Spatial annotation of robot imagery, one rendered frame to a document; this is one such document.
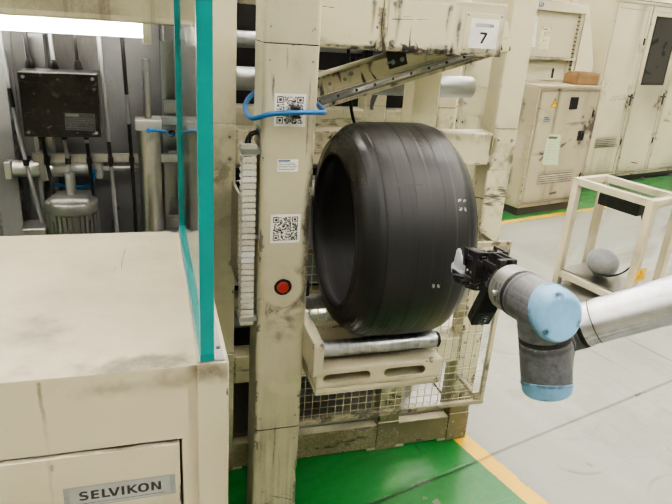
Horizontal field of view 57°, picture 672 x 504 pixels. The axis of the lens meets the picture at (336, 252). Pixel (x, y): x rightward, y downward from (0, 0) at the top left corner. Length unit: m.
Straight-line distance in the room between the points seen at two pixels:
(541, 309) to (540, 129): 5.17
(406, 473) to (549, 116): 4.29
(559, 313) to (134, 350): 0.67
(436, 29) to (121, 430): 1.36
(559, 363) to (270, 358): 0.82
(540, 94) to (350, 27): 4.46
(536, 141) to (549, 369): 5.14
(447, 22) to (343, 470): 1.74
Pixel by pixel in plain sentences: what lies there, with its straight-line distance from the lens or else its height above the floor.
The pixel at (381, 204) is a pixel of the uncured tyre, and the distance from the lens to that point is 1.41.
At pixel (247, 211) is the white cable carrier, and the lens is 1.51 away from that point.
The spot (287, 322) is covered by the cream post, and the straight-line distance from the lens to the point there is 1.64.
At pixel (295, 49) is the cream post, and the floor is 1.64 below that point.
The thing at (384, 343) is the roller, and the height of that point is 0.91.
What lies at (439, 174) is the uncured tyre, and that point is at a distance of 1.49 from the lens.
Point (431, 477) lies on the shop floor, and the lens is 2.69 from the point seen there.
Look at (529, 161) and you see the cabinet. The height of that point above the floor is 0.55.
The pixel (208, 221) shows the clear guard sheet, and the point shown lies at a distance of 0.78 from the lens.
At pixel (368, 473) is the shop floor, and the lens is 2.65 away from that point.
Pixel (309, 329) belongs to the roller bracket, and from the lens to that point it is 1.63.
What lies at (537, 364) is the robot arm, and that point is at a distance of 1.14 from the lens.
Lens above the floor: 1.72
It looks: 21 degrees down
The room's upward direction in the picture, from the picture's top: 4 degrees clockwise
